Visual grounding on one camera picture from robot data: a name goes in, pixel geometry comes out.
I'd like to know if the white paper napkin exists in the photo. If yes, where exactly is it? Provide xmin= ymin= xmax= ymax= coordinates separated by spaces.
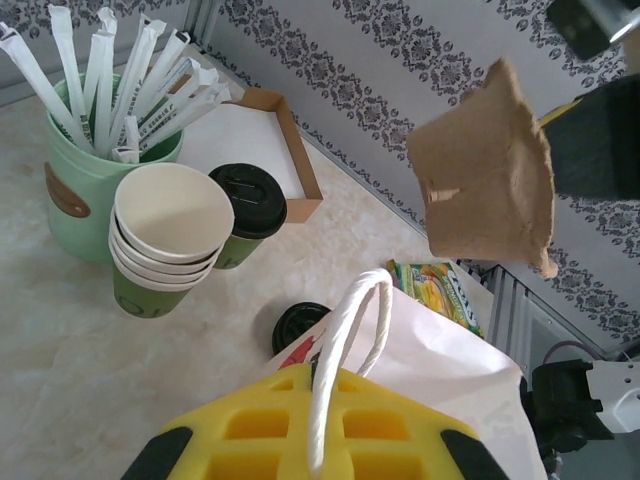
xmin=179 ymin=102 xmax=309 ymax=201

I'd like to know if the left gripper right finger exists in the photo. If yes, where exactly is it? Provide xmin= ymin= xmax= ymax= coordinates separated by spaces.
xmin=339 ymin=372 xmax=511 ymax=480

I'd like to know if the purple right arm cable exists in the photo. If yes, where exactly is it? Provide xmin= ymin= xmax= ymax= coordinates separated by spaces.
xmin=542 ymin=338 xmax=595 ymax=367

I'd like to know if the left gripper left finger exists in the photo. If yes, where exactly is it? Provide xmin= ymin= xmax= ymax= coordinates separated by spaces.
xmin=119 ymin=363 xmax=317 ymax=480

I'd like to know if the bunch of wrapped white straws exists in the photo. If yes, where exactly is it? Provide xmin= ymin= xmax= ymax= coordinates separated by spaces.
xmin=0 ymin=22 xmax=96 ymax=151

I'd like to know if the yellow green candy packet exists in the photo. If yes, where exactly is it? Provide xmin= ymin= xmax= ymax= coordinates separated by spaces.
xmin=387 ymin=259 xmax=485 ymax=340

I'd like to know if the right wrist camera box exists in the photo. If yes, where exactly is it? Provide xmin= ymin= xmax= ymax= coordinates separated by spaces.
xmin=544 ymin=0 xmax=640 ymax=61

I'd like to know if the aluminium frame post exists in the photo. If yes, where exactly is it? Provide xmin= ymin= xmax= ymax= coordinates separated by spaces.
xmin=183 ymin=0 xmax=222 ymax=54

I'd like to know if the green paper coffee cup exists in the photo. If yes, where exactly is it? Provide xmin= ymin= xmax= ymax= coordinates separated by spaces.
xmin=108 ymin=232 xmax=217 ymax=284
xmin=110 ymin=249 xmax=206 ymax=321
xmin=214 ymin=227 xmax=269 ymax=271
xmin=107 ymin=212 xmax=225 ymax=271
xmin=113 ymin=163 xmax=236 ymax=264

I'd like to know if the strawberry print paper bag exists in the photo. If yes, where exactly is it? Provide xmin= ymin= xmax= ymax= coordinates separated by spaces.
xmin=269 ymin=268 xmax=549 ymax=480

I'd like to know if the black plastic cup lid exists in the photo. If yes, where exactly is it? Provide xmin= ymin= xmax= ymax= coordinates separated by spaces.
xmin=207 ymin=162 xmax=290 ymax=240
xmin=271 ymin=301 xmax=334 ymax=356
xmin=271 ymin=322 xmax=321 ymax=360

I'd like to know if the white wrapped straw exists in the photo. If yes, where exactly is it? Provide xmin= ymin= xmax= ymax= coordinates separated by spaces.
xmin=142 ymin=87 xmax=234 ymax=154
xmin=134 ymin=55 xmax=206 ymax=146
xmin=97 ymin=7 xmax=119 ymax=151
xmin=110 ymin=115 xmax=141 ymax=164
xmin=119 ymin=29 xmax=192 ymax=146
xmin=108 ymin=13 xmax=157 ymax=151
xmin=47 ymin=3 xmax=96 ymax=149
xmin=82 ymin=29 xmax=104 ymax=111
xmin=139 ymin=67 xmax=221 ymax=151

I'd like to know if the brown cardboard cup carrier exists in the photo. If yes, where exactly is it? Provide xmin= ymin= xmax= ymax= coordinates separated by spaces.
xmin=405 ymin=56 xmax=560 ymax=280

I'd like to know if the brown cardboard napkin tray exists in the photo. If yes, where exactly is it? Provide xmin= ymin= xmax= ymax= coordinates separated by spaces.
xmin=219 ymin=88 xmax=325 ymax=225

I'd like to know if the green straw holder cup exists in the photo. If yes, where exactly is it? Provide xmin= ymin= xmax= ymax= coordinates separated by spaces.
xmin=43 ymin=74 xmax=185 ymax=266

